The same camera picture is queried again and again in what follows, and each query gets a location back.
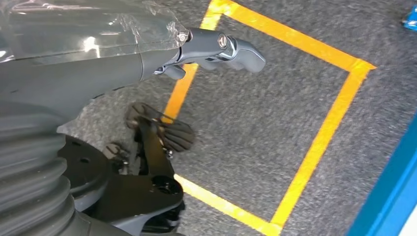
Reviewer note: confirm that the yellow floor tape square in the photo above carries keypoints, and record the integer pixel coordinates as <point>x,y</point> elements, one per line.
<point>325,136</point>

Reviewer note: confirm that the clear plastic wrap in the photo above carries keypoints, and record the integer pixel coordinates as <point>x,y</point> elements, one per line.
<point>81,29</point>

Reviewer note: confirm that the blue metal shelf rack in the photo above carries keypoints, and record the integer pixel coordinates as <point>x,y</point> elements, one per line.
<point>384,195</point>

